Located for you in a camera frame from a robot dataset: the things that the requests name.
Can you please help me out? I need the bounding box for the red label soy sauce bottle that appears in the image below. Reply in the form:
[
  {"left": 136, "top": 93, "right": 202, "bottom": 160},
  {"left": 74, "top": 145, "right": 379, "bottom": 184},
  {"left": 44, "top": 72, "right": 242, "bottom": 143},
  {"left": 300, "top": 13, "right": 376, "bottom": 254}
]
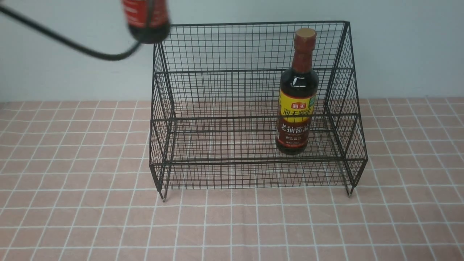
[{"left": 121, "top": 0, "right": 171, "bottom": 44}]

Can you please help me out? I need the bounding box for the brown label soy sauce bottle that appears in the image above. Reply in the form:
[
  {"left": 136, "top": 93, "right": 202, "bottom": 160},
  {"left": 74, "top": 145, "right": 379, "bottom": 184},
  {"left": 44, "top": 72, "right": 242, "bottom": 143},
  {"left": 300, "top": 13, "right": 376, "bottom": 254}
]
[{"left": 275, "top": 28, "right": 319, "bottom": 155}]

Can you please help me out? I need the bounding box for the pink checkered tablecloth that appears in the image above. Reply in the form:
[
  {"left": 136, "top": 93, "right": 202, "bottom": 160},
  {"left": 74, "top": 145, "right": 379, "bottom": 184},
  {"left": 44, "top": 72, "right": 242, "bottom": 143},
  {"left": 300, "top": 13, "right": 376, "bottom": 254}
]
[{"left": 1, "top": 98, "right": 463, "bottom": 261}]

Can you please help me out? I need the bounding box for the black wire mesh shelf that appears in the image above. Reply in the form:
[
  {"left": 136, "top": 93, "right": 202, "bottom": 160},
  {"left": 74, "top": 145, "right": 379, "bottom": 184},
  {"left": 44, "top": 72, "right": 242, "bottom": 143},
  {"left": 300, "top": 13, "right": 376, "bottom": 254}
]
[{"left": 149, "top": 20, "right": 368, "bottom": 200}]

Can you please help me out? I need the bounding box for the black cable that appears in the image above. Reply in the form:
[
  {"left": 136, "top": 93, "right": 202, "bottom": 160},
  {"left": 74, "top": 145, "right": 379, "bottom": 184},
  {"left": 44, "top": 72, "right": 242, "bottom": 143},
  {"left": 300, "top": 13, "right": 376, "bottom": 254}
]
[{"left": 0, "top": 0, "right": 154, "bottom": 61}]

